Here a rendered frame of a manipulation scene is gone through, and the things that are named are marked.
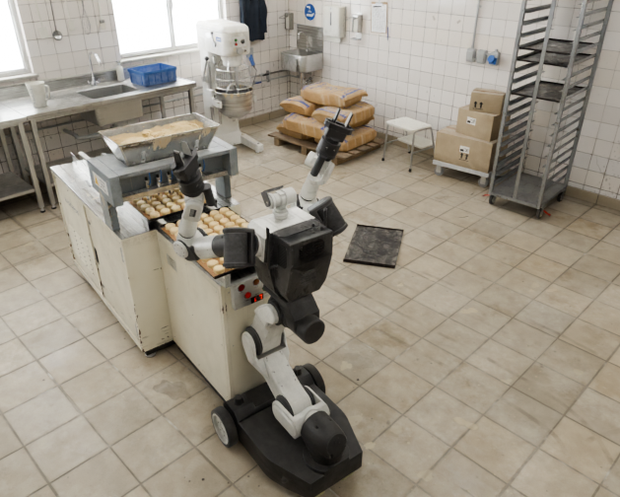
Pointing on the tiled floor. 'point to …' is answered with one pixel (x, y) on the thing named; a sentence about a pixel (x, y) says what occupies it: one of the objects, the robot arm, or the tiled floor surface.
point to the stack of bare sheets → (375, 246)
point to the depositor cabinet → (119, 259)
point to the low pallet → (317, 144)
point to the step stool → (411, 135)
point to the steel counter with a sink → (91, 107)
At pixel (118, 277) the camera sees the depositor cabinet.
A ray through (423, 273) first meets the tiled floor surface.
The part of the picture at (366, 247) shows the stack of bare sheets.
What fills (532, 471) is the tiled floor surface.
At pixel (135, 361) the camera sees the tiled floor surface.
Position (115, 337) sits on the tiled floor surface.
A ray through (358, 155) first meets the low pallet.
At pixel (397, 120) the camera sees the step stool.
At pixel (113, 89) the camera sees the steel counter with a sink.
